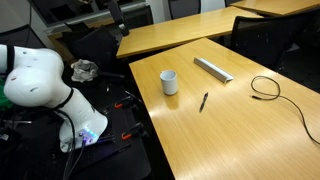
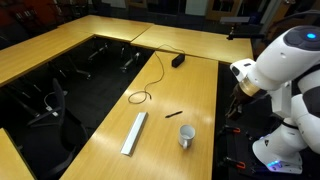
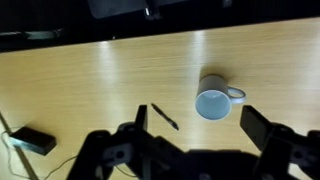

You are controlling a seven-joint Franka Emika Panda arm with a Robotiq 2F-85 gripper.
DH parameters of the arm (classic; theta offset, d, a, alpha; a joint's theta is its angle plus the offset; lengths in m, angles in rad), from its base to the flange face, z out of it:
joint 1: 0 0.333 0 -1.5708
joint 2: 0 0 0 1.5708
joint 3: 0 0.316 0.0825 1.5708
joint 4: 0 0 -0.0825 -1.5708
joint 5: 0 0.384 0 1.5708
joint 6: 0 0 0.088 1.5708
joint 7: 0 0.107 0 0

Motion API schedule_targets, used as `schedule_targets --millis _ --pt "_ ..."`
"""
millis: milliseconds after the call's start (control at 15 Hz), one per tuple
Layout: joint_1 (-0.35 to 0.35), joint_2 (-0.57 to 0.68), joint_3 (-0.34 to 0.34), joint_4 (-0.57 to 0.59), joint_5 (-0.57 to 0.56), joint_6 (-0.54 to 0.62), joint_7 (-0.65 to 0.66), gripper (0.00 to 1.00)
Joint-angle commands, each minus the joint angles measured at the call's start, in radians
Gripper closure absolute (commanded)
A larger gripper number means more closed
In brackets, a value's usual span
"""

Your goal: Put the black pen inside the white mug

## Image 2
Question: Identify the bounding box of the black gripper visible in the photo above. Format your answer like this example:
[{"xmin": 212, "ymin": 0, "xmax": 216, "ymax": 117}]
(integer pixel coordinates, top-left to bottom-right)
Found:
[{"xmin": 225, "ymin": 83, "xmax": 268, "ymax": 121}]

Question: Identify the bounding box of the black pen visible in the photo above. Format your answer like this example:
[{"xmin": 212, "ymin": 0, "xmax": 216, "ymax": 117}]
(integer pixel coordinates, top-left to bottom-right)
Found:
[{"xmin": 164, "ymin": 110, "xmax": 184, "ymax": 119}]

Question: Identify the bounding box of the orange black clamp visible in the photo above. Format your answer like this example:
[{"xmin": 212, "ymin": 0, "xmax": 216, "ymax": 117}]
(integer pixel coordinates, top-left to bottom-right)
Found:
[
  {"xmin": 222, "ymin": 156, "xmax": 247, "ymax": 170},
  {"xmin": 222, "ymin": 124, "xmax": 242, "ymax": 135}
]

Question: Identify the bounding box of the black power adapter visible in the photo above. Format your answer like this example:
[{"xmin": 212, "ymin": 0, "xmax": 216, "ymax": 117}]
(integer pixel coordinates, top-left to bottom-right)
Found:
[{"xmin": 171, "ymin": 53, "xmax": 186, "ymax": 69}]

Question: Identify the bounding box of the silver metal bar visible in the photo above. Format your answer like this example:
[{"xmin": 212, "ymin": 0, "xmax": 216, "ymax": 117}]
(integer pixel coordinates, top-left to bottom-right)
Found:
[{"xmin": 120, "ymin": 111, "xmax": 149, "ymax": 157}]

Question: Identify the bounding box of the grey armed office chair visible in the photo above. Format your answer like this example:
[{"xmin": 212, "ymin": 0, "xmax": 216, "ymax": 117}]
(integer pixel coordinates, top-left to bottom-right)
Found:
[
  {"xmin": 119, "ymin": 49, "xmax": 142, "ymax": 73},
  {"xmin": 87, "ymin": 42, "xmax": 111, "ymax": 63}
]

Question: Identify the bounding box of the black office chair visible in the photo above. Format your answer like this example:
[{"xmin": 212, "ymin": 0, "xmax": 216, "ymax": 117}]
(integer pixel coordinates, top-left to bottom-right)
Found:
[{"xmin": 19, "ymin": 78, "xmax": 89, "ymax": 180}]

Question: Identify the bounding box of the black cable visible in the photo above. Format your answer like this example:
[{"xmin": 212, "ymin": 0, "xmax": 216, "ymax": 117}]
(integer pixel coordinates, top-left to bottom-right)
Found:
[{"xmin": 127, "ymin": 44, "xmax": 186, "ymax": 105}]

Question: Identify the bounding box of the white charger cable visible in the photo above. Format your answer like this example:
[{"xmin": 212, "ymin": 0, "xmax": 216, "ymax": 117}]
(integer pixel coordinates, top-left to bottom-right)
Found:
[{"xmin": 43, "ymin": 91, "xmax": 64, "ymax": 118}]

